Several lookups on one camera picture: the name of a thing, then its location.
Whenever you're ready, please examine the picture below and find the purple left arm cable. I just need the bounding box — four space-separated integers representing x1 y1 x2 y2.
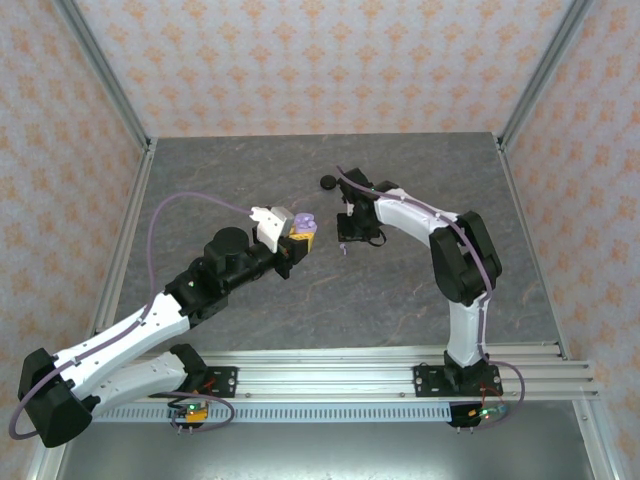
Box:
9 192 256 441

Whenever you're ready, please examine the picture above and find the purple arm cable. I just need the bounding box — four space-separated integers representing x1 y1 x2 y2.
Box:
9 192 256 441
335 164 526 432

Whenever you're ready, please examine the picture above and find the slotted grey cable tray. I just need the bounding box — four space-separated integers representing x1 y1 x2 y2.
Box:
74 403 507 423

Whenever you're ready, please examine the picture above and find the grey metal base panel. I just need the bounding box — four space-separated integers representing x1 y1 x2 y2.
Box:
54 422 601 480

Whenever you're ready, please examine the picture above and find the aluminium lower frame rail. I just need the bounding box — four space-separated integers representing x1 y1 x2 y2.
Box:
24 399 76 480
574 399 626 480

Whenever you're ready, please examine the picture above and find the aluminium frame post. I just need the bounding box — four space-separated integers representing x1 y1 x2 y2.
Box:
52 0 154 151
498 0 601 149

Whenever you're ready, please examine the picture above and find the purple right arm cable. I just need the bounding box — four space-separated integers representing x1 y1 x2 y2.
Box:
335 164 526 432

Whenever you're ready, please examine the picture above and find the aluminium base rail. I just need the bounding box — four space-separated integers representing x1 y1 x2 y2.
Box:
52 348 600 402

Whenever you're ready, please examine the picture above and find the aluminium table side rail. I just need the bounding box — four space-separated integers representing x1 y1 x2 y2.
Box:
494 133 571 361
92 138 159 336

